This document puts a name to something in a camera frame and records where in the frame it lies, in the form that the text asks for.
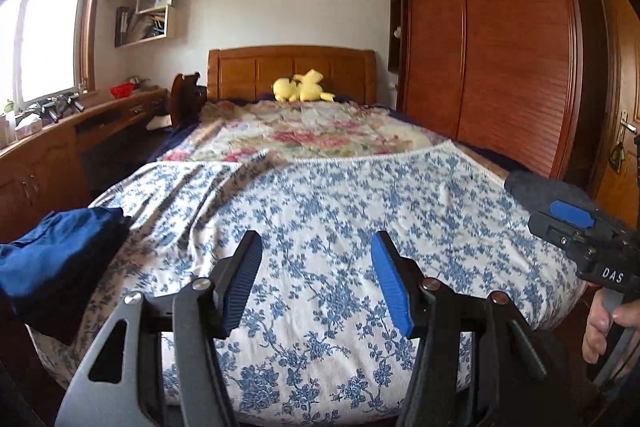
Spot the black jacket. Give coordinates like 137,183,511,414
504,171,598,215

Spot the person's right hand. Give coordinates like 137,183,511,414
582,288,640,364

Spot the wooden door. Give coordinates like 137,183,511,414
592,0,639,228

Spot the folded blue garment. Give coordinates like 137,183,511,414
1,206,131,345

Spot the blue floral bedsheet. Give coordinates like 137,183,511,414
32,142,585,426

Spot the wooden louvered wardrobe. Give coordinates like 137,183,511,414
390,0,608,188

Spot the wooden desk cabinet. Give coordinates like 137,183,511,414
1,89,167,242

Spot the pink floral quilt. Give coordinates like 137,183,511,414
157,101,446,162

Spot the wooden chair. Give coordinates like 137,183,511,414
169,72,206,128

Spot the wooden headboard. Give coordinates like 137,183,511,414
207,44,378,105

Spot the red bowl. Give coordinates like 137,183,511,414
110,81,136,100

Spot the yellow plush toy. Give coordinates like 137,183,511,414
272,69,335,102

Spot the window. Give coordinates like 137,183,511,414
0,0,116,108

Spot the brass door handle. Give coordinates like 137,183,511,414
608,109,638,174

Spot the white wall shelf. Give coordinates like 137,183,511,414
114,0,177,49

